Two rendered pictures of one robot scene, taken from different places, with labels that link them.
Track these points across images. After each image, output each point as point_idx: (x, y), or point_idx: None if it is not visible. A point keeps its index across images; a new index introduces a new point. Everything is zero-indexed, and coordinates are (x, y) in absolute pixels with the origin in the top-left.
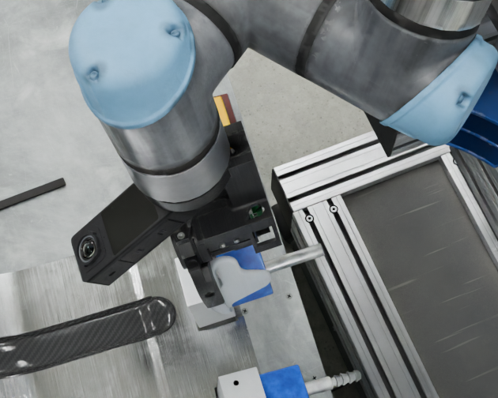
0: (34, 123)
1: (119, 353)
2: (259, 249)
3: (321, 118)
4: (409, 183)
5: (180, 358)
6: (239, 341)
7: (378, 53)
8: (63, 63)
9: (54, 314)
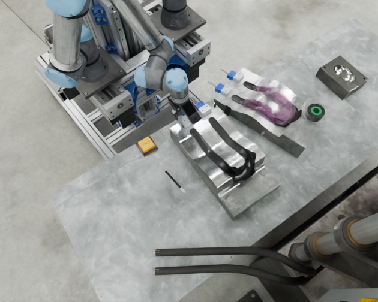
0: (153, 183)
1: (203, 135)
2: None
3: None
4: (119, 151)
5: (200, 124)
6: None
7: (165, 47)
8: (135, 183)
9: (199, 150)
